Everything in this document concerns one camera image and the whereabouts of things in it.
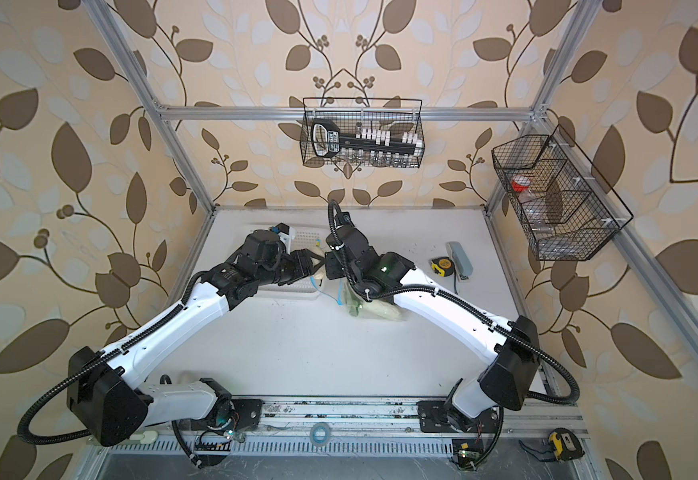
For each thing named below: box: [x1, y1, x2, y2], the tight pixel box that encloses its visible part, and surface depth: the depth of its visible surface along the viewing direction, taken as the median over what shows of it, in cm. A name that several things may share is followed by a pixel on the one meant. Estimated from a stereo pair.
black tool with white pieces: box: [311, 120, 423, 158], surface depth 84 cm
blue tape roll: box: [310, 422, 331, 447], surface depth 74 cm
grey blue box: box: [446, 241, 473, 282], surface depth 104 cm
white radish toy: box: [362, 300, 408, 321], surface depth 90 cm
